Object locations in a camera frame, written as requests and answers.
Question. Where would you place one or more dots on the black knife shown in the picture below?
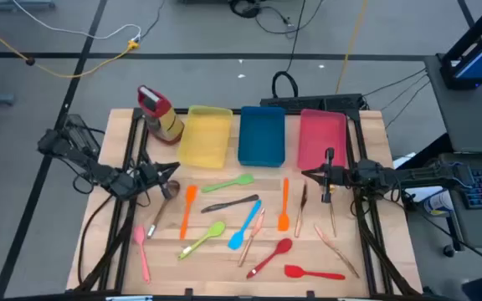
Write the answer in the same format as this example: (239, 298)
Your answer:
(228, 203)

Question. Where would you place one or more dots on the green silicone spatula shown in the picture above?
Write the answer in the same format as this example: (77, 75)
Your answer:
(243, 180)

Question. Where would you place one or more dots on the pink plastic bin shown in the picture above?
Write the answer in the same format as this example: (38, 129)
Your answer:
(320, 138)

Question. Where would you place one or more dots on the black aluminium table frame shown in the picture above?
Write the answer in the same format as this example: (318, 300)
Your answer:
(353, 115)

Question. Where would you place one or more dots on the grey cart base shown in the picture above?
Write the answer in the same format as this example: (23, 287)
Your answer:
(15, 4)

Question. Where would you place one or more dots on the green silicone spoon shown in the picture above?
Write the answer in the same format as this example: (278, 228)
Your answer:
(216, 229)

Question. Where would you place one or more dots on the black stand post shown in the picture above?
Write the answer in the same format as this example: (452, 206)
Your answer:
(429, 152)

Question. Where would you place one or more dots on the blue silicone spoon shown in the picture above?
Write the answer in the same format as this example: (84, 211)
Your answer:
(237, 241)

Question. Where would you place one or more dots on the black round floor knob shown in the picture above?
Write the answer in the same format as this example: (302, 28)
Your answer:
(30, 62)

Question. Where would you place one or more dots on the yellow plastic bin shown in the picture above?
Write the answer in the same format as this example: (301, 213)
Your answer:
(205, 138)

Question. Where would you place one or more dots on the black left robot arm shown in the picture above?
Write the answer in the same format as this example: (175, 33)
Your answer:
(107, 177)

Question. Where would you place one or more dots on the orange silicone spatula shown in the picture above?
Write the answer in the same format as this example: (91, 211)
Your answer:
(283, 223)
(189, 194)

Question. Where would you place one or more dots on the pink silicone spatula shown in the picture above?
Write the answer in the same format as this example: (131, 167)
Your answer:
(139, 235)

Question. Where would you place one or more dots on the red silicone spatula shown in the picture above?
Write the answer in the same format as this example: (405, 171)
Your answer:
(293, 271)

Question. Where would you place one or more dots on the dark wooden spoon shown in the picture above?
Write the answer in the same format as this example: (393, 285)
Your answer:
(159, 213)

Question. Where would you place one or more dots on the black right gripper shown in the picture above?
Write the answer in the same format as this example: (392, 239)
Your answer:
(339, 175)

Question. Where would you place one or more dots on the blue plastic bin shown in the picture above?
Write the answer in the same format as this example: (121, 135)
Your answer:
(262, 138)

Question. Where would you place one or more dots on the copper fork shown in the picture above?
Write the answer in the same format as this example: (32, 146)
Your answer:
(335, 250)

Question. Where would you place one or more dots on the black caster wheel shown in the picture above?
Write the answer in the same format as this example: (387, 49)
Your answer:
(449, 251)

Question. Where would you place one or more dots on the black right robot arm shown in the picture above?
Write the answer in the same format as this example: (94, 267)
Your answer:
(412, 177)

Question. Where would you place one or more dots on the copper knife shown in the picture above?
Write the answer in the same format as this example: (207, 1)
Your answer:
(251, 238)
(299, 217)

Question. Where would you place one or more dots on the white blue can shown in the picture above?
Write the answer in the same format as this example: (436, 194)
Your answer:
(437, 203)

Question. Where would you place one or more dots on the black mesh power box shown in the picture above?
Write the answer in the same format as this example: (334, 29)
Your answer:
(78, 123)

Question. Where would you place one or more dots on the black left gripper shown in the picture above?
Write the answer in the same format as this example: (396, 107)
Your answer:
(149, 175)

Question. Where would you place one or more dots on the gold metal spoon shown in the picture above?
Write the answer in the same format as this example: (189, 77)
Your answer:
(333, 221)

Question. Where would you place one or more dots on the red silicone spoon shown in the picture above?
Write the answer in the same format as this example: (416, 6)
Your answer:
(283, 246)

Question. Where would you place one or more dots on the grey desk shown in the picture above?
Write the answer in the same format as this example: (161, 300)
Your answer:
(467, 121)

